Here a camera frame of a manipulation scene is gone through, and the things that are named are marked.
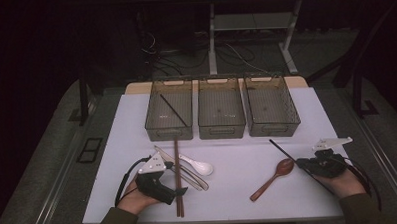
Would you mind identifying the person's left hand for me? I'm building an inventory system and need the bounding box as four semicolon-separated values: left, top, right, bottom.
116;177;162;216

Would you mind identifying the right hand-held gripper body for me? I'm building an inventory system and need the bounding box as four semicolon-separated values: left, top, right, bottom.
308;136;355;179

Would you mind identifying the brown wooden spoon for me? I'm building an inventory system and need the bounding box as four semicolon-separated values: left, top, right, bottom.
248;158;298;202

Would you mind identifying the black floor outlet frame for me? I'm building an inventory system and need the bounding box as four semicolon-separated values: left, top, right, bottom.
74;136;104;165

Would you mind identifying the white desk with metal legs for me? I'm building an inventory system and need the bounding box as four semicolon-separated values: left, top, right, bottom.
195;0;354;78

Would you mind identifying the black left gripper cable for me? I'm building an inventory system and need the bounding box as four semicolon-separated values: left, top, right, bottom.
112;156;155;208

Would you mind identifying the brown wooden chopstick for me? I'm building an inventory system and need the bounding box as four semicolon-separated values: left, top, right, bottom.
172;138;182;218
175;138;185;219

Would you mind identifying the grey mesh basket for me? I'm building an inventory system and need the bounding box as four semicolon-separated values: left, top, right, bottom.
195;75;247;141
243;72;302;138
142;78;196;143

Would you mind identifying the white ceramic spoon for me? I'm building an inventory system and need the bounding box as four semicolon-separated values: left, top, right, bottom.
178;153;215;178

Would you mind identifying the black metal stand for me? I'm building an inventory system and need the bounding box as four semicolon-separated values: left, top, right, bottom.
303;0;397;121
66;69;100;128

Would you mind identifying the metal table knife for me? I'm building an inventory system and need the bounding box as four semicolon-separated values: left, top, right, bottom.
153;143;210;193

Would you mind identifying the bundle of floor cables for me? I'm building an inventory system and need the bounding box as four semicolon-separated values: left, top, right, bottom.
140;24;276;80

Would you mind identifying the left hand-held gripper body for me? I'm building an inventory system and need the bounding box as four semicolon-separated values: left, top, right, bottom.
134;151;178;207

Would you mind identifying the black chopstick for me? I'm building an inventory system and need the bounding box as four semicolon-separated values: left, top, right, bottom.
159;92;190;129
268;136;336;199

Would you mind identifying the person's right hand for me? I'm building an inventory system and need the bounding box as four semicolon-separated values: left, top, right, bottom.
315;168;367;200

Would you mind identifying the metal fork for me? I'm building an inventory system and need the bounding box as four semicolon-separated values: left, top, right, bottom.
164;160;204;193

